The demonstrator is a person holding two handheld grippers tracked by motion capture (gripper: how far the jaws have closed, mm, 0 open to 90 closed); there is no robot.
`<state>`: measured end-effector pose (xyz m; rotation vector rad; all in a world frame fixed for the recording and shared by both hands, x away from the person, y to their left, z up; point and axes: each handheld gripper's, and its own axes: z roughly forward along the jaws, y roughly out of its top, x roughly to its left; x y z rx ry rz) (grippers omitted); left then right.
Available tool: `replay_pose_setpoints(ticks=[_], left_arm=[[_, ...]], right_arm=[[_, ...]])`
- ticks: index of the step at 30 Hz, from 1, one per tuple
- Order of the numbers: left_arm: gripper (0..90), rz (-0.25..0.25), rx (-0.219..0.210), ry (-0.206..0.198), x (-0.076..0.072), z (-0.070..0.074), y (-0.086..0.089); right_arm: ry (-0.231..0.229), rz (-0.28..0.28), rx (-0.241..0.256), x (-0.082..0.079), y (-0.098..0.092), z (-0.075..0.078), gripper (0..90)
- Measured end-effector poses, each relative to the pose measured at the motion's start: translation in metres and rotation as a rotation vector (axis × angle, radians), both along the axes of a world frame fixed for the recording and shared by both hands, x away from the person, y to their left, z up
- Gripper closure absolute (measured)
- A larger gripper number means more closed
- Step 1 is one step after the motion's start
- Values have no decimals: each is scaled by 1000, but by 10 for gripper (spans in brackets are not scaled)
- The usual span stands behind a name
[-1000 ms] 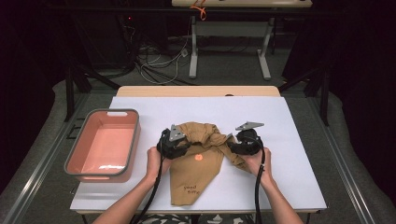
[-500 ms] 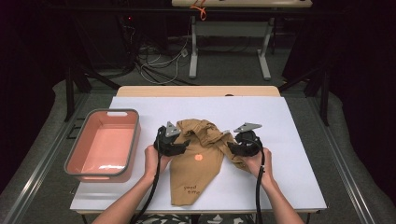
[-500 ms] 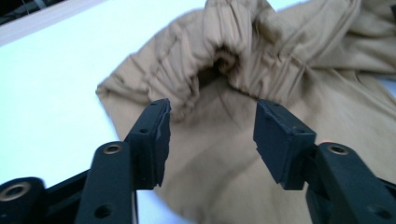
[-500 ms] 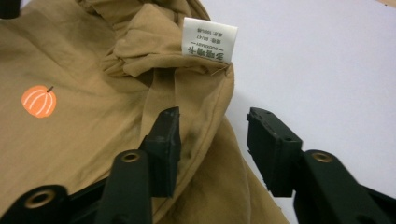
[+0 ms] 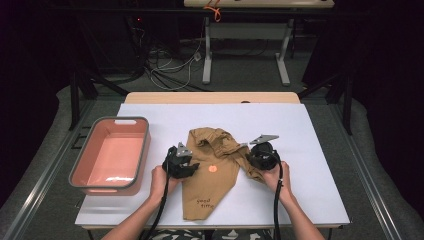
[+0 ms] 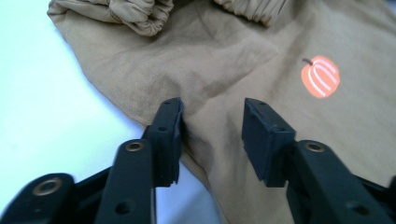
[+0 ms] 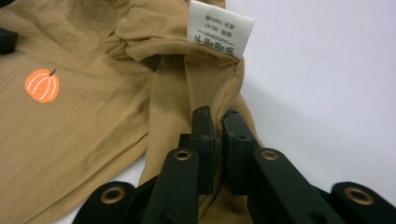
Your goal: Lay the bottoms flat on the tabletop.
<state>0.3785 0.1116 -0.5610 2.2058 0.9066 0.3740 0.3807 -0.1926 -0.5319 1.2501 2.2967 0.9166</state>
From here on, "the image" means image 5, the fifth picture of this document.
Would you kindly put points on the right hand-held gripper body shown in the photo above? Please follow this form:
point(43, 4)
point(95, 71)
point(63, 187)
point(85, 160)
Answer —
point(263, 156)

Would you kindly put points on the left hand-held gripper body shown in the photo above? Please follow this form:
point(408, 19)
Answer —
point(178, 163)

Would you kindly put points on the tan child's pants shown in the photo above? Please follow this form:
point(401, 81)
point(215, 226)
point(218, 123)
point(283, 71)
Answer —
point(213, 180)

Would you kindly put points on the pink basket with grey rim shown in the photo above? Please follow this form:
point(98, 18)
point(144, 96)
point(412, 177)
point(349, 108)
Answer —
point(113, 153)

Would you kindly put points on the person's left hand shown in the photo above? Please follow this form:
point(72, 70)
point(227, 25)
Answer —
point(163, 183)

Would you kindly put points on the person's right hand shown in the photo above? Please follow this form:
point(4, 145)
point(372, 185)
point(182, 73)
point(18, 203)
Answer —
point(278, 181)

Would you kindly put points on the person's camouflage trouser legs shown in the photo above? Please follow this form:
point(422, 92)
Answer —
point(186, 235)

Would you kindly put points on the light wooden table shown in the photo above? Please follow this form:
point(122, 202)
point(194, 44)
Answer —
point(200, 97)

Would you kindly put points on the black metal stand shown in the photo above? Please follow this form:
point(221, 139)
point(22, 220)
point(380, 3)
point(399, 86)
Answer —
point(343, 100)
point(80, 96)

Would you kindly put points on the white desk with metal legs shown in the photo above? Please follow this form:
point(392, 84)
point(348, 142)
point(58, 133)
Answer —
point(246, 31)

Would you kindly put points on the aluminium floor rail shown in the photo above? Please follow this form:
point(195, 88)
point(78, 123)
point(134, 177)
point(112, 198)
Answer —
point(370, 180)
point(43, 180)

